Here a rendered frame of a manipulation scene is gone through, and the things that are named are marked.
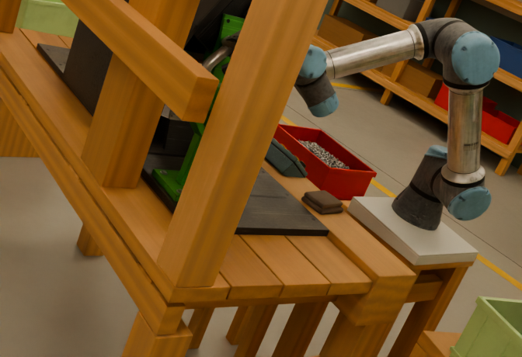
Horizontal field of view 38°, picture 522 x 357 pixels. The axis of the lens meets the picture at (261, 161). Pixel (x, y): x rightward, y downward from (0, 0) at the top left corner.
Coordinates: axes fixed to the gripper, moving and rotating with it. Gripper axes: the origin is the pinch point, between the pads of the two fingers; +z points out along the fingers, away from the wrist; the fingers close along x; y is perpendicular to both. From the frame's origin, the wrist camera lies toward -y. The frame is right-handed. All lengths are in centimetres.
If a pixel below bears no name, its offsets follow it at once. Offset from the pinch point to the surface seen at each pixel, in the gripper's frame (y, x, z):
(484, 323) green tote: -10, -58, -73
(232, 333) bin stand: -32, -119, 49
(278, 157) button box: -1.7, -36.9, -0.3
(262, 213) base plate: -24.5, -28.0, -26.1
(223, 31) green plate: 3.0, 3.4, 2.5
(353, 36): 344, -293, 441
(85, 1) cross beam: -25.6, 31.9, -0.1
